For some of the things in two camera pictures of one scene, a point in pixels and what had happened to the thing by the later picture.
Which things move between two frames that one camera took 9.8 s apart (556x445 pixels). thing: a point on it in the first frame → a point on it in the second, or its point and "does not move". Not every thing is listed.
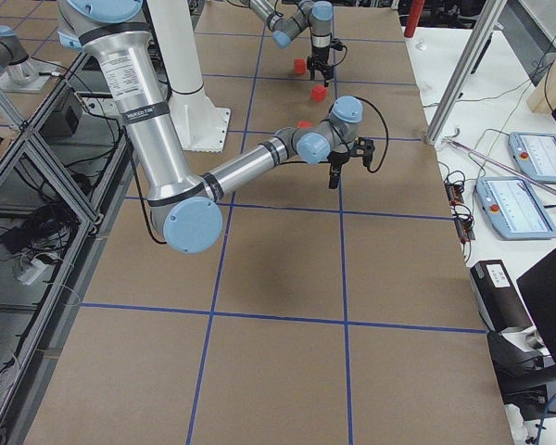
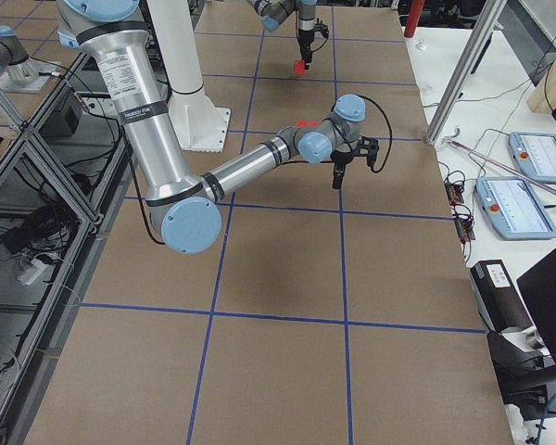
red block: x=299 y=66 does not move
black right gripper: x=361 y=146 does not move
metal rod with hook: x=450 y=139 does not move
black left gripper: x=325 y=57 → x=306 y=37
